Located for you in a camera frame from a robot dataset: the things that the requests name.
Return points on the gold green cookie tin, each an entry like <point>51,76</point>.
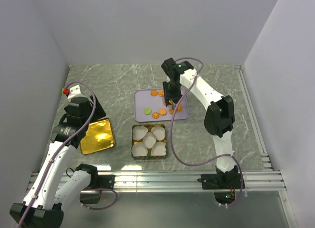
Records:
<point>149,156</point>

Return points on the aluminium frame rail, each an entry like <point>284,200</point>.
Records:
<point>186,181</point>

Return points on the white camera mount red button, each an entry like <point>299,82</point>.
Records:
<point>73,92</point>

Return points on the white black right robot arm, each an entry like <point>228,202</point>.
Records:
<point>183,78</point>

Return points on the orange maple leaf cookie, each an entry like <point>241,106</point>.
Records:
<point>162,111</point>

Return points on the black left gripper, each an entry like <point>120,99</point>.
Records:
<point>98,112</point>

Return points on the green round cookie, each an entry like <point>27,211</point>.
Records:
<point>147,110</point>

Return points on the white paper cup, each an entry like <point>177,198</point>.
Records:
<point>158,132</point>
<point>149,140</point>
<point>158,149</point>
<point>139,150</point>
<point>138,132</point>

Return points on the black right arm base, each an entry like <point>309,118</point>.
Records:
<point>224,187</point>

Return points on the lavender plastic tray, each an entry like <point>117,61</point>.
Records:
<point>142,99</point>

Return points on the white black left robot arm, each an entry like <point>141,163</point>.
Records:
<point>44,204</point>

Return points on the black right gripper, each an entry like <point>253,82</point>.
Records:
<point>168,96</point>

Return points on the orange round chip cookie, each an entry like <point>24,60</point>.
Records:
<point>154,93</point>

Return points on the metal tongs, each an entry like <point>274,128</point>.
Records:
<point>173,105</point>

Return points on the orange flower cookie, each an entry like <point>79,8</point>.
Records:
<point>155,115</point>

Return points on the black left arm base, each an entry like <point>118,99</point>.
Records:
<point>93,192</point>

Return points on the gold tin lid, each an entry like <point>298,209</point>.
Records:
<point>99,137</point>

